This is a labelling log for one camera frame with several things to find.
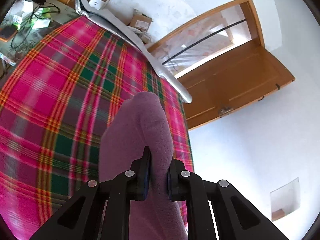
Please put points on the wooden door frame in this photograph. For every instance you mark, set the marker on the wooden door frame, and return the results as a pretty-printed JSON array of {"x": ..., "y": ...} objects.
[{"x": 255, "y": 20}]

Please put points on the small white open box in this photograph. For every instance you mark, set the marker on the small white open box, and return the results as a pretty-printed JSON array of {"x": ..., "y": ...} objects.
[{"x": 100, "y": 1}]

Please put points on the silver foil mat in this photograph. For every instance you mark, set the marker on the silver foil mat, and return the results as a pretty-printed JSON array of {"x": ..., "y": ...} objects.
[{"x": 150, "y": 55}]

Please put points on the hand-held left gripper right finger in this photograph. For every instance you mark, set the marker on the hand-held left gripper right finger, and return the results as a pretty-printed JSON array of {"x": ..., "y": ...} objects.
[{"x": 170, "y": 183}]

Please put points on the wooden door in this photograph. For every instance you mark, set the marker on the wooden door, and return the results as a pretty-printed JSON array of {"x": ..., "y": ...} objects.
[{"x": 237, "y": 85}]

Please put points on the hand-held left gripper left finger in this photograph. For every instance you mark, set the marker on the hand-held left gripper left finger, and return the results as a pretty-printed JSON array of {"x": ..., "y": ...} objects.
[{"x": 147, "y": 178}]

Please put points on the purple fleece pants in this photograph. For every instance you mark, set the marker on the purple fleece pants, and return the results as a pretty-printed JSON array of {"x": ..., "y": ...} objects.
[{"x": 145, "y": 127}]

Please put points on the pink green plaid bed sheet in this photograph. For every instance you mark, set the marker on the pink green plaid bed sheet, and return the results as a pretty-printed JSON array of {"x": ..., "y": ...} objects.
[{"x": 62, "y": 92}]

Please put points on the clear plastic door curtain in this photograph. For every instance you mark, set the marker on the clear plastic door curtain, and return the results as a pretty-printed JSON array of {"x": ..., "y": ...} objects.
[{"x": 200, "y": 42}]

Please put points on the brown cardboard box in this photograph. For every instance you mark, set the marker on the brown cardboard box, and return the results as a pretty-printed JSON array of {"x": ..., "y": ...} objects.
[{"x": 141, "y": 22}]

